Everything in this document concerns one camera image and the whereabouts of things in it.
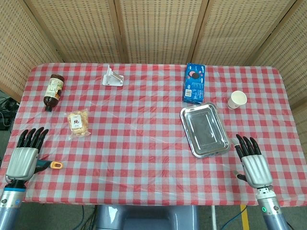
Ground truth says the white paper cup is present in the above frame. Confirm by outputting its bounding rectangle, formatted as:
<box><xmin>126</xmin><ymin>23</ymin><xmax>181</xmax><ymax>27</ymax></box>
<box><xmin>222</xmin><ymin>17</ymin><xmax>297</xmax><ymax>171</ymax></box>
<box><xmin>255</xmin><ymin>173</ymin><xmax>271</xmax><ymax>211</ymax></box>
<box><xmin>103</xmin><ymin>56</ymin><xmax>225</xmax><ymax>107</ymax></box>
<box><xmin>227</xmin><ymin>90</ymin><xmax>248</xmax><ymax>110</ymax></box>

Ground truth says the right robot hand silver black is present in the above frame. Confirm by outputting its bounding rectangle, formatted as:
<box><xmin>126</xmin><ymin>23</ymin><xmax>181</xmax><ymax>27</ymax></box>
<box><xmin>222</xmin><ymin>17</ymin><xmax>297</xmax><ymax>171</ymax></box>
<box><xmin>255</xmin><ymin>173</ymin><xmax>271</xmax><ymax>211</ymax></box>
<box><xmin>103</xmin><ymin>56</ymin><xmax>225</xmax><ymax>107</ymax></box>
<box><xmin>234</xmin><ymin>134</ymin><xmax>273</xmax><ymax>189</ymax></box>

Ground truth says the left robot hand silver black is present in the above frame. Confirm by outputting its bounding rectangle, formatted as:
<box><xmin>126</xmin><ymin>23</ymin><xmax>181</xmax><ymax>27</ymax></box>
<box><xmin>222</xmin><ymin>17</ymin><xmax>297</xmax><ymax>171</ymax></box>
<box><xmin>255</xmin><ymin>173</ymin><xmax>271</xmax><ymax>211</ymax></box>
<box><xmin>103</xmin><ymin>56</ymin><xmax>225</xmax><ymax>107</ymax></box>
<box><xmin>5</xmin><ymin>126</ymin><xmax>50</xmax><ymax>182</ymax></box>

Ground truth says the white phone stand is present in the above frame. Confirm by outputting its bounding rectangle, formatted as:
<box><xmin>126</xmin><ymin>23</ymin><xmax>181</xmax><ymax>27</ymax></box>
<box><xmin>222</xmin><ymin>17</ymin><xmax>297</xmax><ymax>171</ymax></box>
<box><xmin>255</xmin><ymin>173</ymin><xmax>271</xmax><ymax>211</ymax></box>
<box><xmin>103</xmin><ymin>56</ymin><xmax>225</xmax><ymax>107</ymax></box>
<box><xmin>102</xmin><ymin>64</ymin><xmax>125</xmax><ymax>87</ymax></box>

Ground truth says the woven bamboo folding screen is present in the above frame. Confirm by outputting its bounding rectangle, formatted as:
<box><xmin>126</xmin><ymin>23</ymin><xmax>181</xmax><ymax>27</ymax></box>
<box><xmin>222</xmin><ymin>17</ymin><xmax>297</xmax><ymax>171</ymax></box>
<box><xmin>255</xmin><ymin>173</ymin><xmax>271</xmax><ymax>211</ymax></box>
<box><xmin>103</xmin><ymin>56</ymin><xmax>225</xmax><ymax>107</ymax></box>
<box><xmin>0</xmin><ymin>0</ymin><xmax>307</xmax><ymax>107</ymax></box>

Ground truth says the black cables and power strip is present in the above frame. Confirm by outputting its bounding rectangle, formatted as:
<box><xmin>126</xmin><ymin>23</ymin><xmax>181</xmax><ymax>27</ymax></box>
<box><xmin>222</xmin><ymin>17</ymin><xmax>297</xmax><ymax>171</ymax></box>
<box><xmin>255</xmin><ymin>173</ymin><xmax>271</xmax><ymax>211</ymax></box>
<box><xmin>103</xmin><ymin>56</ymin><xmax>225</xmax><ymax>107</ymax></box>
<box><xmin>0</xmin><ymin>95</ymin><xmax>20</xmax><ymax>131</ymax></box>

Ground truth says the rectangular stainless steel tray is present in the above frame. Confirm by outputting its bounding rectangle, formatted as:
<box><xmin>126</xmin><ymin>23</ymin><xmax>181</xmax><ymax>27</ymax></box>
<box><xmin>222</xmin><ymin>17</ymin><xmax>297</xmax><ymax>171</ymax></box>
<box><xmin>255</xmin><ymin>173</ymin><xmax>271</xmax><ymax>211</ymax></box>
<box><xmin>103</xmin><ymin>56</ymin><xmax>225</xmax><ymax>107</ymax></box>
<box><xmin>179</xmin><ymin>102</ymin><xmax>231</xmax><ymax>159</ymax></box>

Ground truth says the red white checkered tablecloth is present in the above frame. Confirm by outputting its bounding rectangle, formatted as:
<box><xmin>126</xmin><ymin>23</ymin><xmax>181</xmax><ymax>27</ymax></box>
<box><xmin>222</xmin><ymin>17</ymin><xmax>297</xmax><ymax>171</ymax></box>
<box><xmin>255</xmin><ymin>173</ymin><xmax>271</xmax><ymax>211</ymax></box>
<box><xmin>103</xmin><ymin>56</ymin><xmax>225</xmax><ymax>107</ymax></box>
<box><xmin>0</xmin><ymin>62</ymin><xmax>307</xmax><ymax>210</ymax></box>

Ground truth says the blue Oreo cookie box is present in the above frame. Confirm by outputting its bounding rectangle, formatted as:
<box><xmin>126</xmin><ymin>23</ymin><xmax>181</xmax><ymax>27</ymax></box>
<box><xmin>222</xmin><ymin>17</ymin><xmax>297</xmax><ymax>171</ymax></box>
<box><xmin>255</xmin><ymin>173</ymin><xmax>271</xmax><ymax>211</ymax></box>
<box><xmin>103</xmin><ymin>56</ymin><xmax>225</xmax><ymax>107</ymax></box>
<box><xmin>183</xmin><ymin>63</ymin><xmax>206</xmax><ymax>104</ymax></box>

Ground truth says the brown sauce bottle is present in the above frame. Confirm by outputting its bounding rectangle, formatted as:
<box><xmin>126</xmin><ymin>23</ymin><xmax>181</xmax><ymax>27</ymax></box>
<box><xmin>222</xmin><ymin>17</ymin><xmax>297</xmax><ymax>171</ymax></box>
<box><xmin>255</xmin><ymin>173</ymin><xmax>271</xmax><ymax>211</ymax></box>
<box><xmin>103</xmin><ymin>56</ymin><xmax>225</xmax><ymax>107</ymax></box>
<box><xmin>43</xmin><ymin>73</ymin><xmax>65</xmax><ymax>112</ymax></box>

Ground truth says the clear snack bag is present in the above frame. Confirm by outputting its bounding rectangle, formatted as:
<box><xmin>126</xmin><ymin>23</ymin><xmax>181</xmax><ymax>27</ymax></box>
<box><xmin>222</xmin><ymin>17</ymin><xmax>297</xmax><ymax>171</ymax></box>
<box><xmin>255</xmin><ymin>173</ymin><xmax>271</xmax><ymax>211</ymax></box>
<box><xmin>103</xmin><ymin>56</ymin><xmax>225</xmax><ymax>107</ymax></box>
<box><xmin>67</xmin><ymin>108</ymin><xmax>91</xmax><ymax>141</ymax></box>

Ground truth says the lint roller teal orange handle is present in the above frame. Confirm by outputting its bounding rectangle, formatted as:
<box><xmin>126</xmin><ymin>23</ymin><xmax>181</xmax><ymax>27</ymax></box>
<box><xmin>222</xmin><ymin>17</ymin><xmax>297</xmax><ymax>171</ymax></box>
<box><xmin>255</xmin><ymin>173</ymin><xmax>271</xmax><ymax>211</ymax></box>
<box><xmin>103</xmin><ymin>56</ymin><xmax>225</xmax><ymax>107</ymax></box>
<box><xmin>35</xmin><ymin>160</ymin><xmax>63</xmax><ymax>170</ymax></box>

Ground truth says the grey robot torso base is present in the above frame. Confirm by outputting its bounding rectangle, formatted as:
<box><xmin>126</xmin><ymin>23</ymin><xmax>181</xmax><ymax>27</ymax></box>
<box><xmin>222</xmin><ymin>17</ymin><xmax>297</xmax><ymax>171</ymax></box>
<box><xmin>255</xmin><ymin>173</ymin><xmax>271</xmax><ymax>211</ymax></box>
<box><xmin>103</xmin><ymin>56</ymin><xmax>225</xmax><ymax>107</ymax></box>
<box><xmin>95</xmin><ymin>205</ymin><xmax>200</xmax><ymax>230</ymax></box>

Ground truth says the blue floor cable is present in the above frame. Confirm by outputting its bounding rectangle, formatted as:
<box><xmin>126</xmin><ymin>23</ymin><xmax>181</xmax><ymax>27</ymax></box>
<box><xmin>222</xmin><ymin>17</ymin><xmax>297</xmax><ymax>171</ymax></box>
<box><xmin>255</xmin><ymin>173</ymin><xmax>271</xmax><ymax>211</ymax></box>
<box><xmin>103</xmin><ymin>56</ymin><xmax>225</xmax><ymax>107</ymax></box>
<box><xmin>223</xmin><ymin>205</ymin><xmax>248</xmax><ymax>230</ymax></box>

